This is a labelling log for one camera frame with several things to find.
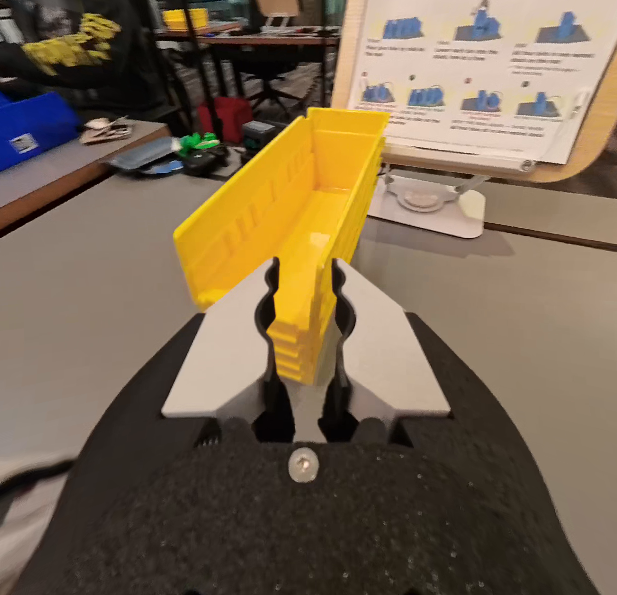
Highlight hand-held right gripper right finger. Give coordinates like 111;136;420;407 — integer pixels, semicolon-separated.
317;257;452;442

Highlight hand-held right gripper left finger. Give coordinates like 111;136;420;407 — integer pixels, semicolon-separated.
160;257;296;442

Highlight grey desk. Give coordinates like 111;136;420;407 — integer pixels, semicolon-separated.
0;169;617;595

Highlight grey pouch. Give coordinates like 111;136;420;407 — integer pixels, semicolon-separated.
103;137;184;177

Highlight bright green object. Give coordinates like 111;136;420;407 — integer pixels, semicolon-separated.
181;133;220;153

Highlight black charging device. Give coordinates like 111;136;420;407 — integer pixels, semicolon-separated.
241;120;278;153

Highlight person's beige trousers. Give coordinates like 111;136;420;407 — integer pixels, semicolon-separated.
0;475;68;581

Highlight crumpled paper wrapper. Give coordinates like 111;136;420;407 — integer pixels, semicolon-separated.
79;117;133;145

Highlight black office chair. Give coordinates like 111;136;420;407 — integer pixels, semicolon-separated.
241;46;311;119

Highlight blue plastic bin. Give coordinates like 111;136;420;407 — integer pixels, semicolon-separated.
0;92;80;172

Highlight wooden instruction board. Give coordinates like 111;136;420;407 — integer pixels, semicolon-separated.
332;0;617;184

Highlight printed instruction sheet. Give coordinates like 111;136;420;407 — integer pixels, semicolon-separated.
354;0;617;164

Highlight wooden background table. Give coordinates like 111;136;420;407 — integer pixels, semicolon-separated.
154;22;343;49

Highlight small yellow bin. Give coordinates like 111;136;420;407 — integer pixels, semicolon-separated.
161;8;209;31

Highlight black cables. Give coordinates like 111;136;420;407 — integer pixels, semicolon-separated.
183;144;251;179

